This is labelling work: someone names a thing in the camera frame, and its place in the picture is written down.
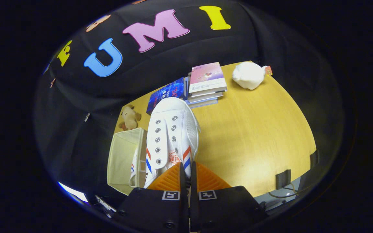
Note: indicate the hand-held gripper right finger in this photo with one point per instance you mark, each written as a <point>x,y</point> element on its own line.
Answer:
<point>195,207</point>

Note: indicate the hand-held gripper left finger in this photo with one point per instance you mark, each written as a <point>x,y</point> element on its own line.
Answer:
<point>184,207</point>

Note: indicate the white striped canvas shoe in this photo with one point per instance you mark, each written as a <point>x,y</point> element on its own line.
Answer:
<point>135,168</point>
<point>173,129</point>

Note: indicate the beige fabric storage box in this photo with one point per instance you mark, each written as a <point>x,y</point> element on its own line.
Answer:
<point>121,161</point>

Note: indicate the black table clamp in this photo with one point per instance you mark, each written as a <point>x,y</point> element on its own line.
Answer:
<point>314,159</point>
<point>283,179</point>

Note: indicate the brown plush dog toy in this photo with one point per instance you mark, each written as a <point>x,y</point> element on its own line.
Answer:
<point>129,118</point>

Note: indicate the pale blue cover book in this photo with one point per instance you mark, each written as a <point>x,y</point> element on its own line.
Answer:
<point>202,103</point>

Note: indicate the computer monitor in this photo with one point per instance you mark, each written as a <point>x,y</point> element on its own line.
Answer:
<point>73,192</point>

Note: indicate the pink cover book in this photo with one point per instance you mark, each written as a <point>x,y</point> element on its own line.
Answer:
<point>207,76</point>

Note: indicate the white cloth clip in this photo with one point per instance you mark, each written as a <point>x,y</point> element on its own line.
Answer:
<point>87,117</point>

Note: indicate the black backdrop cloth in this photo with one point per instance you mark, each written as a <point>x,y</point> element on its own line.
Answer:
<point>76,129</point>

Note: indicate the white plush toy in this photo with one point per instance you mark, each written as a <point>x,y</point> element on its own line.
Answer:
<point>248,76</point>

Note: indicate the red cloth clip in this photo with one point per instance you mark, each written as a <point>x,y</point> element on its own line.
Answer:
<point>52,82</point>

